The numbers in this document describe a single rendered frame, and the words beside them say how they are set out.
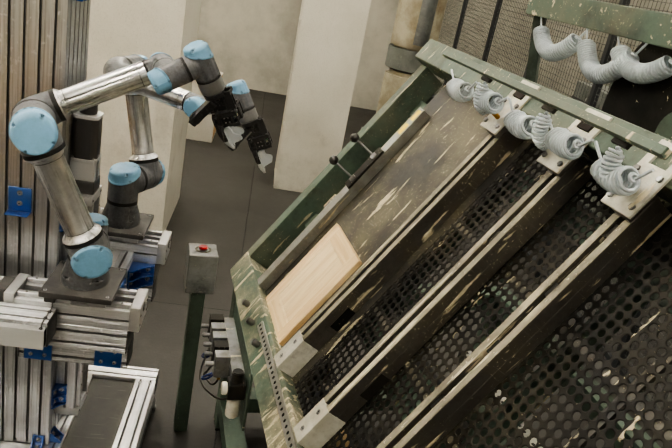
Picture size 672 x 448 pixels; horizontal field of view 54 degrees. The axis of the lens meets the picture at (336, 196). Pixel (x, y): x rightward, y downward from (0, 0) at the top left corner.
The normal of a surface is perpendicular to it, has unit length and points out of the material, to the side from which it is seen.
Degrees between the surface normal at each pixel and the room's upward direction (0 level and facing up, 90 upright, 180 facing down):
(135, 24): 90
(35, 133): 83
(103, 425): 0
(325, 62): 90
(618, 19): 90
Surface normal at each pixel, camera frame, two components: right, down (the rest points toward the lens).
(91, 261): 0.40, 0.49
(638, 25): -0.95, -0.08
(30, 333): 0.07, 0.36
